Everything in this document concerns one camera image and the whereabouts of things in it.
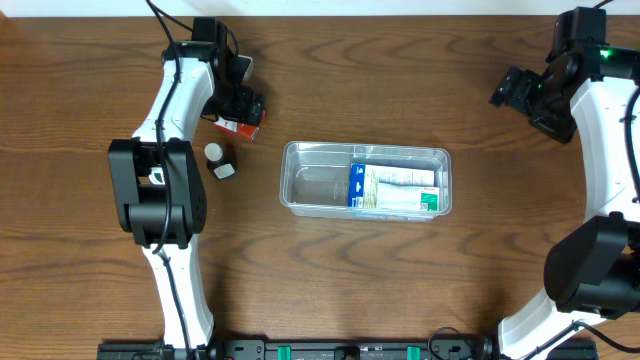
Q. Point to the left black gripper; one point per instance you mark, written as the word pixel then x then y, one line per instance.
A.
pixel 250 104

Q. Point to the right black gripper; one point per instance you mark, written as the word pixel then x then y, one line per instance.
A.
pixel 516 88

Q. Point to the red cardboard box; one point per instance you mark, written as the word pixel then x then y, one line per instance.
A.
pixel 245 131

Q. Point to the blue illustrated box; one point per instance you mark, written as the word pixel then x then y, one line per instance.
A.
pixel 364 180

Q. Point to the white green box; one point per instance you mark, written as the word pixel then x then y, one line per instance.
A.
pixel 411 198

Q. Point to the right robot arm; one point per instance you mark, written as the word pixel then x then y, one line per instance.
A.
pixel 590 90

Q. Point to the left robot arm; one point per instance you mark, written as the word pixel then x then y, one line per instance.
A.
pixel 159 193

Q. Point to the clear plastic container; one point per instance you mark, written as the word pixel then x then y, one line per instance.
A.
pixel 315 178

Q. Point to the dark bottle white cap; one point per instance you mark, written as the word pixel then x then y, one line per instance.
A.
pixel 221 160

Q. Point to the green square box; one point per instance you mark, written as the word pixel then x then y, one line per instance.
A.
pixel 156 176

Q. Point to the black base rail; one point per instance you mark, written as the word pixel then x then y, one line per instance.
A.
pixel 247 349

